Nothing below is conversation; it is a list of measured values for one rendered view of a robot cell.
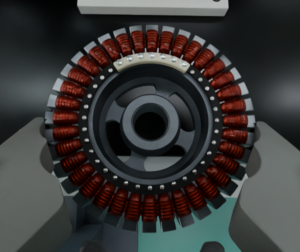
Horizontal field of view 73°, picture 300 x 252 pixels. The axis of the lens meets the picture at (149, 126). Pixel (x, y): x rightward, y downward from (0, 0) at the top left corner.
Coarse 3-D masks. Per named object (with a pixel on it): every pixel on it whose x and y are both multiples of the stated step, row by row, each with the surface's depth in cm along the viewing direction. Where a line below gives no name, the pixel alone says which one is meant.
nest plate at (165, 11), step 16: (80, 0) 20; (96, 0) 20; (112, 0) 20; (128, 0) 20; (144, 0) 20; (160, 0) 20; (176, 0) 20; (192, 0) 20; (208, 0) 20; (224, 0) 20
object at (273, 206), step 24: (264, 144) 9; (288, 144) 9; (264, 168) 8; (288, 168) 8; (240, 192) 7; (264, 192) 7; (288, 192) 7; (240, 216) 6; (264, 216) 6; (288, 216) 6; (240, 240) 7; (264, 240) 6; (288, 240) 5
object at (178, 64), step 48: (96, 48) 11; (144, 48) 11; (192, 48) 11; (96, 96) 11; (144, 96) 12; (192, 96) 12; (240, 96) 11; (96, 144) 11; (144, 144) 11; (192, 144) 12; (240, 144) 11; (96, 192) 10; (144, 192) 10; (192, 192) 10
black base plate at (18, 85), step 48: (0, 0) 21; (48, 0) 21; (240, 0) 21; (288, 0) 21; (0, 48) 20; (48, 48) 20; (240, 48) 20; (288, 48) 21; (0, 96) 20; (48, 96) 20; (288, 96) 20; (0, 144) 19
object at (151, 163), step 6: (120, 156) 21; (126, 156) 21; (150, 156) 21; (54, 162) 21; (144, 162) 21; (150, 162) 21; (156, 162) 21; (162, 162) 21; (168, 162) 21; (174, 162) 21; (150, 168) 21; (156, 168) 21; (162, 168) 21; (54, 174) 20; (246, 174) 21; (60, 180) 20; (234, 180) 20; (240, 186) 20; (66, 192) 20; (72, 192) 20; (234, 192) 20
